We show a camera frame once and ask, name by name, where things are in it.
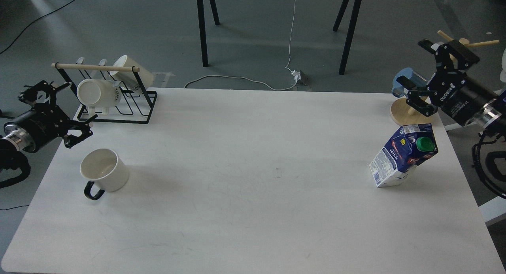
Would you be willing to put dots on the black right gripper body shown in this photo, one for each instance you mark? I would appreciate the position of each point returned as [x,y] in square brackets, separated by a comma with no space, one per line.
[463,99]

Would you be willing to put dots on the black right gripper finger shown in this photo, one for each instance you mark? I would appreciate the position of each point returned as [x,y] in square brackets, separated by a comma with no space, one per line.
[414,99]
[451,57]

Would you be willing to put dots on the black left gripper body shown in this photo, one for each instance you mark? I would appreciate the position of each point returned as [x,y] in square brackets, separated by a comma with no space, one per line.
[37,127]

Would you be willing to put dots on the white mug black handle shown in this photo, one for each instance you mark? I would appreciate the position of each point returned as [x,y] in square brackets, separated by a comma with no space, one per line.
[105,172]

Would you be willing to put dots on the blue milk carton green cap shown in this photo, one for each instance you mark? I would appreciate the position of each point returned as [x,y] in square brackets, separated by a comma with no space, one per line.
[407,148]

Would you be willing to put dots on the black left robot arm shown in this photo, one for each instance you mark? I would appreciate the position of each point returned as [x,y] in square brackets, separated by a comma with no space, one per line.
[41,93]

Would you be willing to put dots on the blue mug on tree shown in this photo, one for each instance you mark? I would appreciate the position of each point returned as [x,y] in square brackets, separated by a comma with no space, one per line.
[406,80]

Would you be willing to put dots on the wooden mug tree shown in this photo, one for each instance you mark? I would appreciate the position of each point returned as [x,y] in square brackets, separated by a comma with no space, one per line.
[403,114]

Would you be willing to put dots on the white mug on rack front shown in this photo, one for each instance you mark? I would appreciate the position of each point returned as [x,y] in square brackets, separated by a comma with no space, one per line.
[98,93]

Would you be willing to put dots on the cream mug on rack back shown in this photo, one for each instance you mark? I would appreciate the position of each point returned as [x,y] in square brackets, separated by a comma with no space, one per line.
[128,78]

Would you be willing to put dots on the white power adapter plug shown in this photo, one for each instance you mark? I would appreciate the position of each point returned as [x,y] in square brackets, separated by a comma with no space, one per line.
[300,78]

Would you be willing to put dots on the black table legs right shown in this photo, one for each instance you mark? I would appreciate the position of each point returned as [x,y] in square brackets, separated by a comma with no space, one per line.
[350,30]

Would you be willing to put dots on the black table legs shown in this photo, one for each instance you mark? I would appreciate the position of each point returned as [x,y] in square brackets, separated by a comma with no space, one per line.
[202,27]
[350,30]

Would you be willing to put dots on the black table legs left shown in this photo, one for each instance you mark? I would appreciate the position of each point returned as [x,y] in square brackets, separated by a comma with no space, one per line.
[202,27]

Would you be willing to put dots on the black wire mug rack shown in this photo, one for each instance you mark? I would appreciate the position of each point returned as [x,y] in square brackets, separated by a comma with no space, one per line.
[132,109]

